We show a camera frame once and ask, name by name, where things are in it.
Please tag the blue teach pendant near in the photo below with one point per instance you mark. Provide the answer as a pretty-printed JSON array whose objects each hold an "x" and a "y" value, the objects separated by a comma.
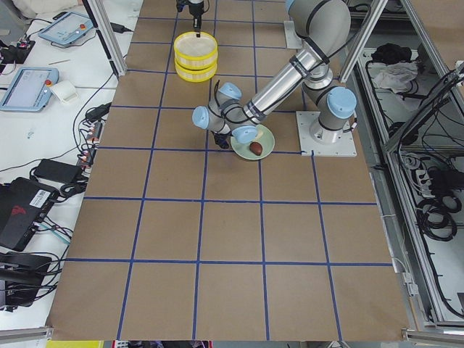
[{"x": 29, "y": 90}]

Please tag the blue teach pendant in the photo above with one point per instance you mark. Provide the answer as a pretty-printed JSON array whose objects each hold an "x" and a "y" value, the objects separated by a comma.
[
  {"x": 29, "y": 90},
  {"x": 67, "y": 29}
]

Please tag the blue teach pendant far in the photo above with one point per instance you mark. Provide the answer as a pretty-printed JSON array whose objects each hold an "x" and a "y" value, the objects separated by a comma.
[{"x": 67, "y": 29}]

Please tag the black red computer box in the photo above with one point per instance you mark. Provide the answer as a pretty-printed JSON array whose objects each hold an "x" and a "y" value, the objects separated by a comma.
[{"x": 24, "y": 204}]

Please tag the aluminium frame post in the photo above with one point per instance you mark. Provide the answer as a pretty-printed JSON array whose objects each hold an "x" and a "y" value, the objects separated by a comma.
[{"x": 99, "y": 18}]

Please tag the white crumpled cloth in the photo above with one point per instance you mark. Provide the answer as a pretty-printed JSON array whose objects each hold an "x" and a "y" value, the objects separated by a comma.
[{"x": 397, "y": 77}]

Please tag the yellow top steamer layer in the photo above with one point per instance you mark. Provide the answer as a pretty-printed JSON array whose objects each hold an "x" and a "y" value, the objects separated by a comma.
[{"x": 196, "y": 53}]

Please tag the aluminium side frame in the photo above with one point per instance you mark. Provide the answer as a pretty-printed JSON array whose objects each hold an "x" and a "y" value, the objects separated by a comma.
[{"x": 416, "y": 155}]

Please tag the black flat device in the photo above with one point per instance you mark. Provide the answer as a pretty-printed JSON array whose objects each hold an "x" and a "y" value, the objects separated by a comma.
[{"x": 21, "y": 279}]

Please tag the light green plate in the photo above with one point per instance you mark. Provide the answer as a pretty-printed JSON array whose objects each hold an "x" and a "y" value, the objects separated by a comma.
[{"x": 264, "y": 137}]

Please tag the brown steamed bun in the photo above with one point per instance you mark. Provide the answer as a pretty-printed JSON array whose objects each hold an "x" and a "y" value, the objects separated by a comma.
[{"x": 256, "y": 148}]

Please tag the white small box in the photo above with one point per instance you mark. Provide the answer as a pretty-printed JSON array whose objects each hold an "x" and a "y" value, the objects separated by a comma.
[{"x": 65, "y": 91}]

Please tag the yellow bottom steamer layer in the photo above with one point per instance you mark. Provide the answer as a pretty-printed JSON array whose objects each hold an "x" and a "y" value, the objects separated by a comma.
[{"x": 195, "y": 76}]

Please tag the power strip with plugs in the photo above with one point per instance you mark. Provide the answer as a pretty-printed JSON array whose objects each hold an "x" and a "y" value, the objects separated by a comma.
[{"x": 91, "y": 140}]

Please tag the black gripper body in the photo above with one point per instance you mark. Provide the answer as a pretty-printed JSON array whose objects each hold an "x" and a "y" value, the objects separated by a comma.
[
  {"x": 196, "y": 10},
  {"x": 222, "y": 141}
]

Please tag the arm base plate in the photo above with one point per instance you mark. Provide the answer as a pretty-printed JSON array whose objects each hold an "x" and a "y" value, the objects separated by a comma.
[
  {"x": 293, "y": 41},
  {"x": 314, "y": 140}
]

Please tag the black cloth bundle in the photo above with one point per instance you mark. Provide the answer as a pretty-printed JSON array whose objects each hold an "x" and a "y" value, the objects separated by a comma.
[{"x": 391, "y": 53}]

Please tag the yellow steamer layer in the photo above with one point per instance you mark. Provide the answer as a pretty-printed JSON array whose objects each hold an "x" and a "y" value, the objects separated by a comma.
[
  {"x": 195, "y": 76},
  {"x": 196, "y": 53}
]

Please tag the black power adapter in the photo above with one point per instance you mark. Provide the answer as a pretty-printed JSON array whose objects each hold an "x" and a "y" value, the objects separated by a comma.
[{"x": 55, "y": 171}]

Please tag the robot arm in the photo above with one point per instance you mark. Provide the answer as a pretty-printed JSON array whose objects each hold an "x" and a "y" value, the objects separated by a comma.
[
  {"x": 323, "y": 27},
  {"x": 196, "y": 10}
]

